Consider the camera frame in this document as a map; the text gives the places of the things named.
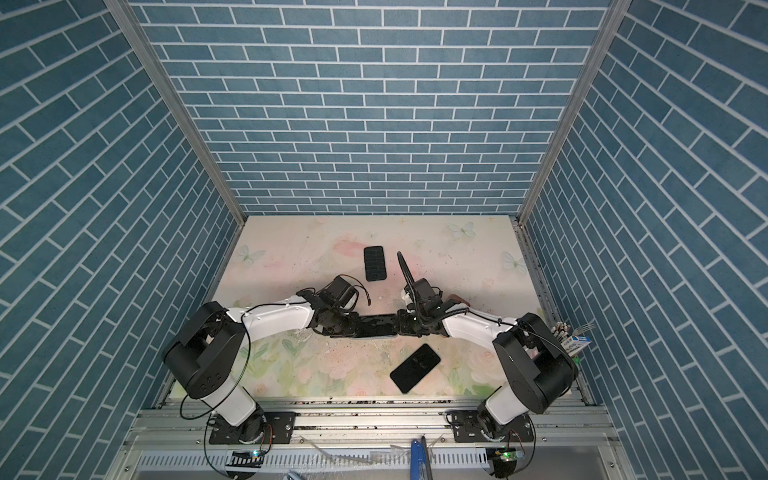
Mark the blue handled tool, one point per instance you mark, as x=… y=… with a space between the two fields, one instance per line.
x=420 y=467

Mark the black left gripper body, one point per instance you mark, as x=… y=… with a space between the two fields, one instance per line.
x=343 y=324

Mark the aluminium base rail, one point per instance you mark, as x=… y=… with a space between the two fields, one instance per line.
x=347 y=439

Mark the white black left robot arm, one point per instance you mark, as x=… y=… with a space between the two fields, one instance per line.
x=203 y=352

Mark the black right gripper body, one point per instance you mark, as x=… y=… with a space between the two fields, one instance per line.
x=412 y=323

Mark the black phone case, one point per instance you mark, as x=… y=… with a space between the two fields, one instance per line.
x=374 y=263

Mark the aluminium frame post right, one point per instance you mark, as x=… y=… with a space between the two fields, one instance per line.
x=596 y=55

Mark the black smartphone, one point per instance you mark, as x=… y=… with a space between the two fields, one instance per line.
x=415 y=368

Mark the aluminium frame post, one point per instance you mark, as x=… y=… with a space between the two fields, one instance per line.
x=596 y=55
x=130 y=27

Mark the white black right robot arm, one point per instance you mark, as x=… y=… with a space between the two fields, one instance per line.
x=536 y=366

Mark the sage green phone case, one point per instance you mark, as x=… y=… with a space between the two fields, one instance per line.
x=376 y=326

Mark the dusty pink phone case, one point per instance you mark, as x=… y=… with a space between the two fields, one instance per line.
x=457 y=299

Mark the blue white box in cup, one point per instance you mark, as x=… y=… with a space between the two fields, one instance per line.
x=574 y=345

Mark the aluminium frame post left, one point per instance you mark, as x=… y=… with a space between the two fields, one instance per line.
x=130 y=27

